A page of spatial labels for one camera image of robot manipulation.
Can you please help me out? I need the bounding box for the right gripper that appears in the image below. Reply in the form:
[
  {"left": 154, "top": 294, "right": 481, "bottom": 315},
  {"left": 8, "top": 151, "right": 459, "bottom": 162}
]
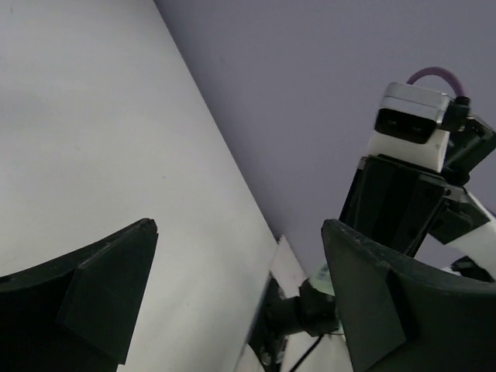
[{"left": 339, "top": 155, "right": 448, "bottom": 257}]

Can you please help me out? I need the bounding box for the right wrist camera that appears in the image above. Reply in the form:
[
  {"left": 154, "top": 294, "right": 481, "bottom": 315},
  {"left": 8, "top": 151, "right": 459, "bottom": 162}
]
[{"left": 367, "top": 82, "right": 470, "bottom": 173}]

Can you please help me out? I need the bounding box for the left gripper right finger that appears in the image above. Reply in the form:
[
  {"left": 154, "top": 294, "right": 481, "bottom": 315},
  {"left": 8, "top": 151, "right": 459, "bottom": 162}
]
[{"left": 322, "top": 219, "right": 495, "bottom": 371}]

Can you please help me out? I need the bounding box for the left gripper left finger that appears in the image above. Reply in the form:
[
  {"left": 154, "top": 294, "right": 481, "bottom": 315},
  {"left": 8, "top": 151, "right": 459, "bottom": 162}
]
[{"left": 1, "top": 219, "right": 158, "bottom": 372}]

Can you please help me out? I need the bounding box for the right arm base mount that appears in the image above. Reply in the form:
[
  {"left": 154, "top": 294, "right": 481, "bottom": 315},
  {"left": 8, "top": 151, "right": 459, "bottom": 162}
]
[{"left": 247, "top": 236, "right": 346, "bottom": 372}]

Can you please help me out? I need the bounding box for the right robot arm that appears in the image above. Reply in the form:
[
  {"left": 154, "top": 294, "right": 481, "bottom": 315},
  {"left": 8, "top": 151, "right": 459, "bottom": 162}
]
[{"left": 339, "top": 109, "right": 495, "bottom": 282}]

